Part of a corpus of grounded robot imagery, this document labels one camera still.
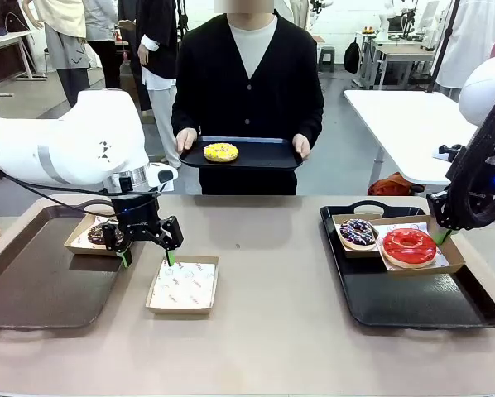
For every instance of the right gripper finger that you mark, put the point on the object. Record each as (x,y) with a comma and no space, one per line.
(450,215)
(435,207)

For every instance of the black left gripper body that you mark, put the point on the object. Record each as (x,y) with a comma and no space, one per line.
(136,219)

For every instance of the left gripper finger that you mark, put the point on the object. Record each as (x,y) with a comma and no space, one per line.
(117,237)
(171,233)

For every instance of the chocolate sprinkled donut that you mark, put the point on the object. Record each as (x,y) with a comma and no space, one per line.
(95,235)

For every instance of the white red-printed paper liner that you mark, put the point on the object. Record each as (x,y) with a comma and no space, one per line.
(185,285)
(417,226)
(82,239)

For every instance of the brown cardboard food box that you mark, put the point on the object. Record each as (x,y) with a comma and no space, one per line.
(429,269)
(179,311)
(361,253)
(86,249)

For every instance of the red glazed donut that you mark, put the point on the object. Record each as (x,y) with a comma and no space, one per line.
(392,252)

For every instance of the yellow sprinkled donut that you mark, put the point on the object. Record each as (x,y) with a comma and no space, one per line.
(212,154)

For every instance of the purple glazed drizzled donut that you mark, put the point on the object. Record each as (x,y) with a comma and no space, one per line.
(349,235)

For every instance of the black tray with donuts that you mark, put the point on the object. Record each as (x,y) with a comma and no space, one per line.
(264,155)

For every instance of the person's left forearm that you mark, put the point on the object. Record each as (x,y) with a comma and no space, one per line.
(311,118)

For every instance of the person's right forearm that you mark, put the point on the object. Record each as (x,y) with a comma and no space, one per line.
(183,116)

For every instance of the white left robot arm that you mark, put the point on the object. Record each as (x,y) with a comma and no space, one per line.
(65,153)

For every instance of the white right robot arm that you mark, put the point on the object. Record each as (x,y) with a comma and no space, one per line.
(483,91)

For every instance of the brown plastic serving tray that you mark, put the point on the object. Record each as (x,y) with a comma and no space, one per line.
(44,289)

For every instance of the black plastic serving tray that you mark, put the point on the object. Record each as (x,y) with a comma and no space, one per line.
(396,297)

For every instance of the person's right hand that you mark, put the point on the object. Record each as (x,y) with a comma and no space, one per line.
(187,138)

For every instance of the person's left hand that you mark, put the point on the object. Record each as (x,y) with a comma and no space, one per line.
(302,144)

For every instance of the orange bag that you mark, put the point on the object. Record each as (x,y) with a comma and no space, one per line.
(392,186)

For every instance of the large white table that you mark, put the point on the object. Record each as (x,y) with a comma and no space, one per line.
(396,124)

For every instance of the brown cardboard carton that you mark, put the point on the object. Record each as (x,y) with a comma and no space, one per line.
(127,82)

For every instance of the white hanging coat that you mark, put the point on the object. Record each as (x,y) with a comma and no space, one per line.
(471,41)

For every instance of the black stand pole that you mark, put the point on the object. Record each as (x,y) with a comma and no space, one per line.
(440,49)

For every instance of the bystander in black trousers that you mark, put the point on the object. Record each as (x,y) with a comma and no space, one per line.
(107,62)

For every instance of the black backpack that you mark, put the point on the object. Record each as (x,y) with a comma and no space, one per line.
(352,58)

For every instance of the person in black cardigan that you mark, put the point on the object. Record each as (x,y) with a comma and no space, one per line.
(272,82)

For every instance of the mannequin in cream top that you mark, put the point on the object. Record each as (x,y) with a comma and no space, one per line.
(65,49)

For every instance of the white monitor back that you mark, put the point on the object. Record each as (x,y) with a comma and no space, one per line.
(429,12)

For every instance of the grey plastic stool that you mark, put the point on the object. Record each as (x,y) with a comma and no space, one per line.
(326,51)

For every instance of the small white background robot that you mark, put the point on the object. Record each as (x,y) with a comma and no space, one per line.
(386,20)

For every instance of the white desk with dark panel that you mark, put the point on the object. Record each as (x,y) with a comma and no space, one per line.
(7,39)

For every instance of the beige hanging coat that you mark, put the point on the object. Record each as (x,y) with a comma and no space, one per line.
(299,12)

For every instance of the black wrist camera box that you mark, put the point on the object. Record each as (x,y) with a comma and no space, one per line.
(125,184)

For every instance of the grey metal frame table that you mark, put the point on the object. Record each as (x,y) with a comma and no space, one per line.
(400,49)

